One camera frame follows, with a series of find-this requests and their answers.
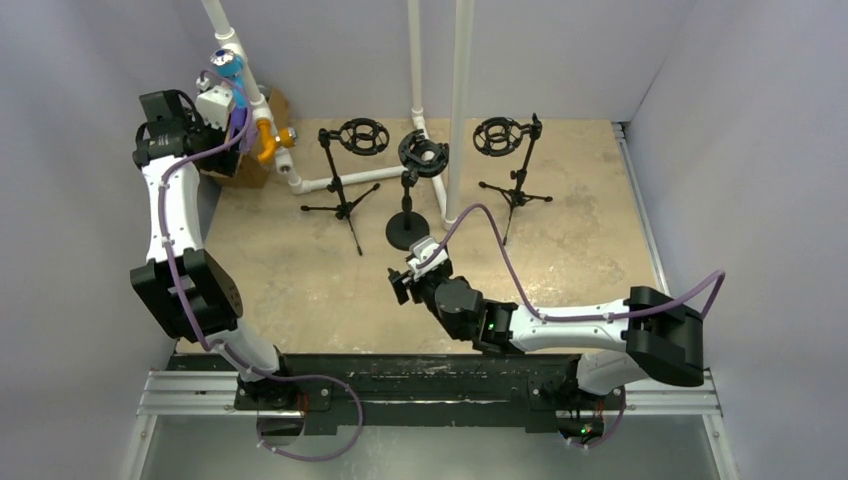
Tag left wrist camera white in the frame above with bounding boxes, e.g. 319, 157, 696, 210
195, 77, 235, 131

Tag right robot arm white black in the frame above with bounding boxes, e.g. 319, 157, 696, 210
388, 262, 705, 397

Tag black table edge rail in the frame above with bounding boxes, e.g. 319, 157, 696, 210
143, 354, 622, 440

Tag white PVC pipe frame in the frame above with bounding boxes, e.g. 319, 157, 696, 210
202, 1, 475, 229

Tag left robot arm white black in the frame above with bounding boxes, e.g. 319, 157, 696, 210
130, 89, 283, 397

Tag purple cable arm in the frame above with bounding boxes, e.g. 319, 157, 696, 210
158, 69, 364, 464
417, 202, 726, 452

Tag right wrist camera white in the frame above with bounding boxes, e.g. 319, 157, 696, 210
406, 236, 449, 281

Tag blue toy microphone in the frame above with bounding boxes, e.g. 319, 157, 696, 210
210, 48, 248, 108

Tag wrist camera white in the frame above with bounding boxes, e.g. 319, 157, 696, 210
406, 236, 449, 281
195, 77, 235, 131

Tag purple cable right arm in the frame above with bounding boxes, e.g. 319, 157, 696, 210
417, 202, 726, 452

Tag black round-base mic stand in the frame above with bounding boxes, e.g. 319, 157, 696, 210
385, 129, 451, 252

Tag black tripod mic stand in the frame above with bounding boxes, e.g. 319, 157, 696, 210
472, 112, 554, 248
299, 117, 391, 257

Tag aluminium frame rail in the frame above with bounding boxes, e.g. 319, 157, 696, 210
118, 370, 740, 479

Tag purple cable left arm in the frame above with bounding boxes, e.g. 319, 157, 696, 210
158, 69, 364, 464

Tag orange toy microphone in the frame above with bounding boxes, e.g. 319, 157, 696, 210
256, 118, 298, 165

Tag brown cardboard box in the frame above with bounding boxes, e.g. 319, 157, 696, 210
200, 85, 290, 189

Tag glitter purple microphone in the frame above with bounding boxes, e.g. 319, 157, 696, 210
239, 122, 258, 154

